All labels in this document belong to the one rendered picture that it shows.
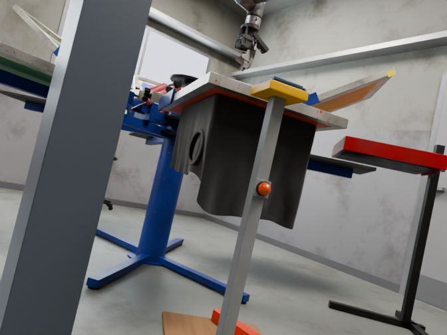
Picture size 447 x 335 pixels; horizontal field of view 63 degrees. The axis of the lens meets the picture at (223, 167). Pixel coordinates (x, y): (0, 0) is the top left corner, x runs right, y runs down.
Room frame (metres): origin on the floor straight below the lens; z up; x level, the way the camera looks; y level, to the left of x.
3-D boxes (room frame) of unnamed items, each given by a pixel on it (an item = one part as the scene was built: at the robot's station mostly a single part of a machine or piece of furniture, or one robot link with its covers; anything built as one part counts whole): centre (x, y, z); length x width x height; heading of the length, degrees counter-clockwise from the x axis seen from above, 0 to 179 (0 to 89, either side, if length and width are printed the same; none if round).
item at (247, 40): (1.73, 0.02, 1.36); 0.09 x 0.08 x 0.12; 115
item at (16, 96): (2.73, 1.03, 0.91); 1.34 x 0.41 x 0.08; 81
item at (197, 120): (1.53, 0.13, 0.77); 0.46 x 0.09 x 0.36; 21
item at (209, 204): (1.37, -0.12, 0.74); 0.45 x 0.03 x 0.43; 111
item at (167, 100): (1.77, 0.33, 0.97); 0.30 x 0.05 x 0.07; 21
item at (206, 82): (1.65, -0.02, 0.97); 0.79 x 0.58 x 0.04; 21
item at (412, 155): (2.42, -1.03, 1.06); 0.61 x 0.46 x 0.12; 81
